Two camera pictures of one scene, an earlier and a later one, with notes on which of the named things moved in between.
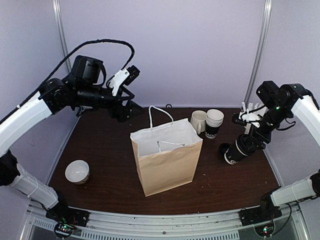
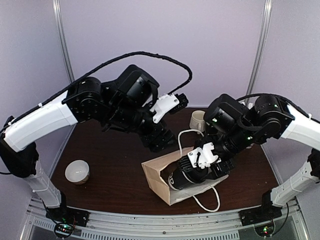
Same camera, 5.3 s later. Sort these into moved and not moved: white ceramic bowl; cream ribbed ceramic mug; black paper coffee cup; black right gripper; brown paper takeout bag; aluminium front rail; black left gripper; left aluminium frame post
Moved: brown paper takeout bag; black paper coffee cup; black left gripper; black right gripper
Not moved: cream ribbed ceramic mug; white ceramic bowl; aluminium front rail; left aluminium frame post
